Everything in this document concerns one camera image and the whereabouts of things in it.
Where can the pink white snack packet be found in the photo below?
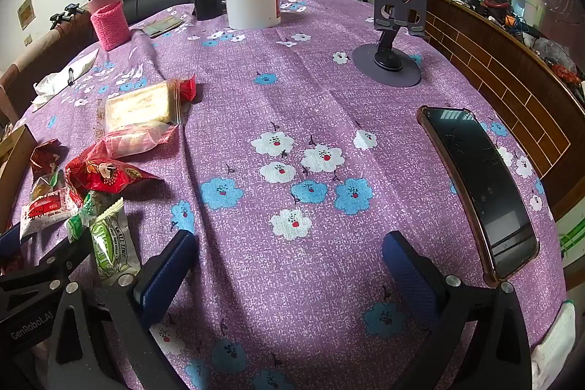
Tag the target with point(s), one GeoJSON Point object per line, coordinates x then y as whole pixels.
{"type": "Point", "coordinates": [135, 141]}

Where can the wooden brick-pattern partition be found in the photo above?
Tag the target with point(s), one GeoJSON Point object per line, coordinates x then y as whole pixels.
{"type": "Point", "coordinates": [502, 74]}

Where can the large green white snack packet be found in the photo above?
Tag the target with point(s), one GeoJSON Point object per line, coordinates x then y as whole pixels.
{"type": "Point", "coordinates": [112, 244]}

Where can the black clamp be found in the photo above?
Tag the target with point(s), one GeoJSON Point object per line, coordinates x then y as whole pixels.
{"type": "Point", "coordinates": [67, 14]}

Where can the wall sticker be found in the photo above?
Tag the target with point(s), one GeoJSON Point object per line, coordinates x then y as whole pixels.
{"type": "Point", "coordinates": [26, 13]}

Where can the cardboard box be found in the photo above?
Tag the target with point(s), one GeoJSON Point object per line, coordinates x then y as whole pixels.
{"type": "Point", "coordinates": [11, 161]}

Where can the black smartphone in brown case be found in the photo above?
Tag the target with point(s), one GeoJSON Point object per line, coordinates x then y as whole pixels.
{"type": "Point", "coordinates": [480, 184]}

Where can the brown wooden armrest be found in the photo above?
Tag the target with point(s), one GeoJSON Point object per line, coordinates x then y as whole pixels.
{"type": "Point", "coordinates": [41, 52]}

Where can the purple floral tablecloth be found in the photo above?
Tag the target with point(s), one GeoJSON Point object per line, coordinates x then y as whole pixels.
{"type": "Point", "coordinates": [283, 97]}

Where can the yellow cake packet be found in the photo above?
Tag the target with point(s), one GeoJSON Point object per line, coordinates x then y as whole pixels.
{"type": "Point", "coordinates": [137, 106]}

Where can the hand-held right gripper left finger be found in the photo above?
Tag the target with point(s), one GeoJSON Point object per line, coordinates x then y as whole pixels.
{"type": "Point", "coordinates": [165, 275]}

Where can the red cartoon snack packet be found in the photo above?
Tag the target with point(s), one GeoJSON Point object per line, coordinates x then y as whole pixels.
{"type": "Point", "coordinates": [105, 175]}

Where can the green printed booklet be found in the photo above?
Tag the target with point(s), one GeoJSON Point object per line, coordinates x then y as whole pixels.
{"type": "Point", "coordinates": [163, 27]}

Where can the small green snack packet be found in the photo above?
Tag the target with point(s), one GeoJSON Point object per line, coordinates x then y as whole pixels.
{"type": "Point", "coordinates": [87, 212]}

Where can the bottle with pink knit sleeve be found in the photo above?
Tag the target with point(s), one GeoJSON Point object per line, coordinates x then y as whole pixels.
{"type": "Point", "coordinates": [108, 22]}

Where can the small black device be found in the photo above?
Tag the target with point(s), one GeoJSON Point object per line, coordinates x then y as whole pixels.
{"type": "Point", "coordinates": [208, 5]}

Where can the white knit cloth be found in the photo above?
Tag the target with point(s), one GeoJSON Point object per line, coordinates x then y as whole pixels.
{"type": "Point", "coordinates": [555, 344]}

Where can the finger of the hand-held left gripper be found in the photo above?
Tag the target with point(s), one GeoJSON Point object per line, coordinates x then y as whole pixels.
{"type": "Point", "coordinates": [59, 255]}
{"type": "Point", "coordinates": [9, 241]}

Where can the yellow green snack packet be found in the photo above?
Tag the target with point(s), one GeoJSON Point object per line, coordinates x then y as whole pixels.
{"type": "Point", "coordinates": [48, 184]}

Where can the red white snack packet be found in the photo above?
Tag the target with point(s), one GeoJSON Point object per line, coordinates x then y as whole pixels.
{"type": "Point", "coordinates": [45, 212]}

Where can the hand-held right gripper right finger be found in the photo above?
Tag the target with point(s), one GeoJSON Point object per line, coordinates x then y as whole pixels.
{"type": "Point", "coordinates": [409, 275]}

